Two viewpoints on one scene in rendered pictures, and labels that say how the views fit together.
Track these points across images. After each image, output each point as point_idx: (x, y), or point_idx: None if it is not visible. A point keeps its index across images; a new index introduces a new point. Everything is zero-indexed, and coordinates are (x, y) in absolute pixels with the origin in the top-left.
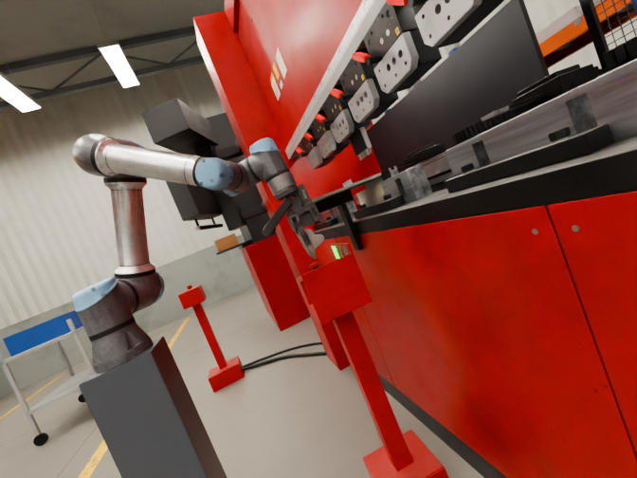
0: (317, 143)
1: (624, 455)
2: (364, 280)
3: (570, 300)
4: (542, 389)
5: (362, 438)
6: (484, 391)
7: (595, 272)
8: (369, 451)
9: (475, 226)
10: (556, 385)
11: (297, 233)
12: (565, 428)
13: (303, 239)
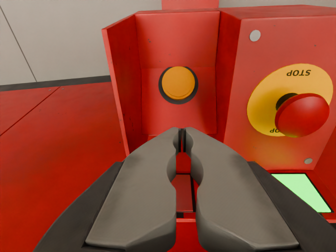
0: None
1: (21, 121)
2: (329, 156)
3: None
4: (43, 131)
5: (277, 0)
6: (112, 111)
7: None
8: (254, 0)
9: None
10: (27, 136)
11: (279, 251)
12: (50, 118)
13: (83, 195)
